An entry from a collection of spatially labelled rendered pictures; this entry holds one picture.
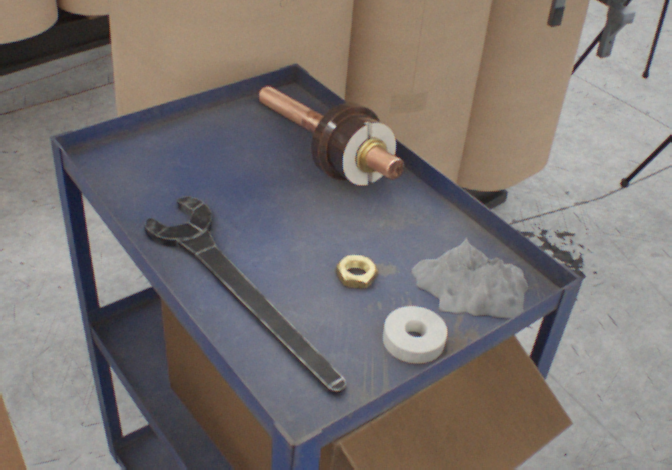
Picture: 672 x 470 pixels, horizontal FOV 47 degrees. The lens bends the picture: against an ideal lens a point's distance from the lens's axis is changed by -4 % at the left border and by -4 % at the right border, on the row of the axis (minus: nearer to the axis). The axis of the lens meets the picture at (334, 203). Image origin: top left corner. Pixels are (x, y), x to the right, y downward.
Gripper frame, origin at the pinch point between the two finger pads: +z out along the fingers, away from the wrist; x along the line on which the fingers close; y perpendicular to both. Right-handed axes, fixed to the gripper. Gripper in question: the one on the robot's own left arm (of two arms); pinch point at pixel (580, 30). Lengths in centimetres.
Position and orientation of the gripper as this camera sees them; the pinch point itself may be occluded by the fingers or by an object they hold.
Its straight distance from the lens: 156.5
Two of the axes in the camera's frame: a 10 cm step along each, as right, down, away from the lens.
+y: 8.6, -2.7, 4.4
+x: -5.1, -5.6, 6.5
